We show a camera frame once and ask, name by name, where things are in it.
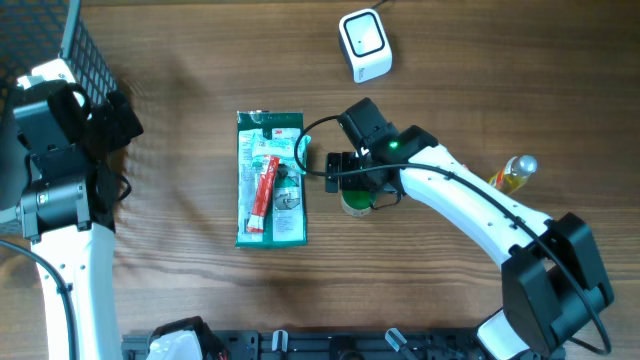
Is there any right black camera cable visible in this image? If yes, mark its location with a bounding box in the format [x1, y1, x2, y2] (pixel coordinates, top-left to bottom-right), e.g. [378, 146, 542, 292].
[293, 114, 613, 357]

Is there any left black camera cable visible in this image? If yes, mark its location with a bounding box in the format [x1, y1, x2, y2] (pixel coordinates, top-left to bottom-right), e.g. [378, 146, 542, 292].
[0, 237, 79, 360]

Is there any yellow oil bottle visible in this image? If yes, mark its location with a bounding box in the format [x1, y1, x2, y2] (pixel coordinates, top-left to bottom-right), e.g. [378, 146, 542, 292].
[488, 155, 538, 195]

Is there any green 3M package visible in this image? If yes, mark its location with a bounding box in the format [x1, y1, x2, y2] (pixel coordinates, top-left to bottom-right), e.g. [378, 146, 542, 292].
[236, 110, 311, 248]

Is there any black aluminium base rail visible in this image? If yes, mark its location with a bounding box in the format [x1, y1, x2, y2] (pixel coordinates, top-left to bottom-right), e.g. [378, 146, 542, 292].
[119, 327, 566, 360]

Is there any white barcode scanner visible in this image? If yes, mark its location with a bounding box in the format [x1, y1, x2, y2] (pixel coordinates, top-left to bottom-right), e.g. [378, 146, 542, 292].
[338, 8, 393, 83]

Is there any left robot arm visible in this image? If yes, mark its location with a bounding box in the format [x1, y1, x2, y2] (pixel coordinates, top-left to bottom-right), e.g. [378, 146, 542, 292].
[1, 80, 143, 359]

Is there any teal pack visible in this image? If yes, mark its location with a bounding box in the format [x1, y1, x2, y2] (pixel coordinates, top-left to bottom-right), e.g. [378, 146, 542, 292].
[250, 128, 306, 175]

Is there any grey plastic mesh basket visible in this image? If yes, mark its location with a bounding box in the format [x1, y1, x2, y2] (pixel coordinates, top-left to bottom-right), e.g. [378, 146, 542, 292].
[1, 0, 117, 209]

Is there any black camera cable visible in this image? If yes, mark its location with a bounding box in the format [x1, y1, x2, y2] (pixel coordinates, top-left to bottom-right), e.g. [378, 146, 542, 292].
[293, 114, 613, 357]
[0, 237, 79, 360]

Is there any green lidded jar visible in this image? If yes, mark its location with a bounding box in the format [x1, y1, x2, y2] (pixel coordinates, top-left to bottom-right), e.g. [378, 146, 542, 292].
[341, 191, 377, 217]

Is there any red stick sachet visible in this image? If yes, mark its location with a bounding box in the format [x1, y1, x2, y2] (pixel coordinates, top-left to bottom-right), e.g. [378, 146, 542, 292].
[247, 155, 280, 233]

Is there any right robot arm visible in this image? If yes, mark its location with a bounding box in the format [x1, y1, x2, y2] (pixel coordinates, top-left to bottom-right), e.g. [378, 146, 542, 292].
[326, 98, 614, 359]

